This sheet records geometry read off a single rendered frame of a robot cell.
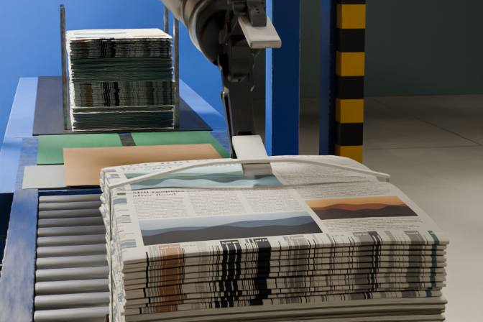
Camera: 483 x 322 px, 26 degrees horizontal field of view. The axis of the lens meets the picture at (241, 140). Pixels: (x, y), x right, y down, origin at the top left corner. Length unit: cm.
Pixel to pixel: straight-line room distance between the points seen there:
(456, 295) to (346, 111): 202
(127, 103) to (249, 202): 196
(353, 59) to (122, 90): 90
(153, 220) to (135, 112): 200
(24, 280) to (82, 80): 140
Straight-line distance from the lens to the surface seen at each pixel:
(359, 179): 110
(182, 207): 98
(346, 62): 222
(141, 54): 292
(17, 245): 178
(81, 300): 149
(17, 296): 151
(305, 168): 114
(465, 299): 412
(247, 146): 109
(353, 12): 222
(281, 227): 92
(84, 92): 292
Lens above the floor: 126
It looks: 10 degrees down
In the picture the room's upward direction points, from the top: straight up
